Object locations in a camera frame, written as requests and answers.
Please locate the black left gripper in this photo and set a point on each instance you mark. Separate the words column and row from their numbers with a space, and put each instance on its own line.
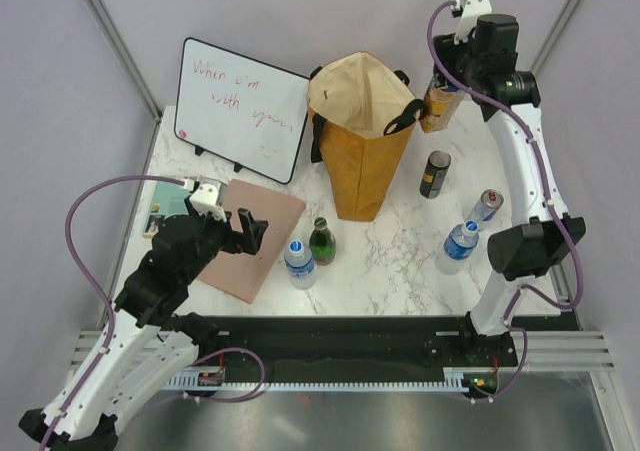
column 247, row 240

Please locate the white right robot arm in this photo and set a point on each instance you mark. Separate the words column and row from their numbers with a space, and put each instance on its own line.
column 542, row 233

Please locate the yellow canvas tote bag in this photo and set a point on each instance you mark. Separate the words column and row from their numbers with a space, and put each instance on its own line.
column 362, row 115

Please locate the small whiteboard with writing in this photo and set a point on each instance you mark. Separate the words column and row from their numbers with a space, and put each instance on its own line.
column 248, row 112

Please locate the white cable duct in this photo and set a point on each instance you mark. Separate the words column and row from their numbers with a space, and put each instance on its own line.
column 193, row 381

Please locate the black drink can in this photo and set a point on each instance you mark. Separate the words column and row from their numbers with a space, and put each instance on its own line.
column 436, row 168

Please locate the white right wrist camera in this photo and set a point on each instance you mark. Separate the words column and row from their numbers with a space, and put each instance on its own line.
column 467, row 12

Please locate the clear water bottle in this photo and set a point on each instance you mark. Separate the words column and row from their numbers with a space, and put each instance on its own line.
column 458, row 246
column 300, row 264

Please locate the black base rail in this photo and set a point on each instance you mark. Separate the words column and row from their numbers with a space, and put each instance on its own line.
column 442, row 340

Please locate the silver blue drink can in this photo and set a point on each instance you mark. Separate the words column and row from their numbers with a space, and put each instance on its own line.
column 486, row 207

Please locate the pink notebook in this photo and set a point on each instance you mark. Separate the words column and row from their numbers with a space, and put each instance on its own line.
column 261, row 216

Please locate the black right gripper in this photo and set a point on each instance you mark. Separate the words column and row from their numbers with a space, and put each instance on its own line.
column 450, row 50

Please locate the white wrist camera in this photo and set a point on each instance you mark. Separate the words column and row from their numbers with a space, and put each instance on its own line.
column 467, row 12
column 206, row 197

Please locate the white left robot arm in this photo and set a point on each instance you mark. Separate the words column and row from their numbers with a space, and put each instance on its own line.
column 144, row 344

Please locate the green glass bottle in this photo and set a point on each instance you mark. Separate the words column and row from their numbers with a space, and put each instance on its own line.
column 322, row 243

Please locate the teal booklet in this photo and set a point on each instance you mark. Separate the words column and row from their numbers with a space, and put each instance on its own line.
column 167, row 200

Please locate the blue white drink carton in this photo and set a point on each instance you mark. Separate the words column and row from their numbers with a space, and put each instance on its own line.
column 441, row 103

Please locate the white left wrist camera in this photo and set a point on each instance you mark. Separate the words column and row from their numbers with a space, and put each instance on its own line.
column 206, row 197

